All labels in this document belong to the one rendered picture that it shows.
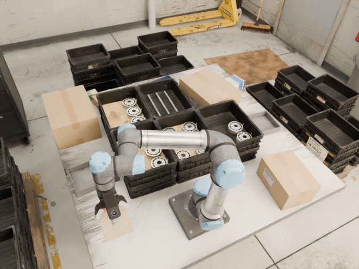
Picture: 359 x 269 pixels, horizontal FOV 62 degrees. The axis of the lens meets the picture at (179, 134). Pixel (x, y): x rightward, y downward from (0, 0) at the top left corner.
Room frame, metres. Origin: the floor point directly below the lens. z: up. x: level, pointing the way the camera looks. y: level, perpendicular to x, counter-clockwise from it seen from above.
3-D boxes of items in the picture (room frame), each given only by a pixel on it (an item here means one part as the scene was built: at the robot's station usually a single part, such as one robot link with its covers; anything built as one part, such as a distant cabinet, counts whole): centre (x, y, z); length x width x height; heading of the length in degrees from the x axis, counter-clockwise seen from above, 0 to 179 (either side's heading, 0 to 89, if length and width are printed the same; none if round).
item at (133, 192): (1.22, 0.22, 0.76); 0.40 x 0.30 x 0.12; 26
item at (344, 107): (2.41, -1.45, 0.37); 0.42 x 0.34 x 0.46; 29
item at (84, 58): (2.82, 1.01, 0.37); 0.40 x 0.30 x 0.45; 119
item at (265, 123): (1.69, -0.59, 0.73); 0.27 x 0.20 x 0.05; 113
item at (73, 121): (1.59, 0.78, 0.80); 0.40 x 0.30 x 0.20; 29
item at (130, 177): (1.22, 0.22, 0.92); 0.40 x 0.30 x 0.02; 26
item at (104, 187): (0.67, 0.28, 1.32); 0.08 x 0.08 x 0.05
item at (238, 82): (2.15, -0.42, 0.75); 0.20 x 0.12 x 0.09; 134
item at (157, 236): (1.49, -0.01, 0.35); 1.60 x 1.60 x 0.70; 29
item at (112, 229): (0.65, 0.26, 1.08); 0.16 x 0.12 x 0.07; 29
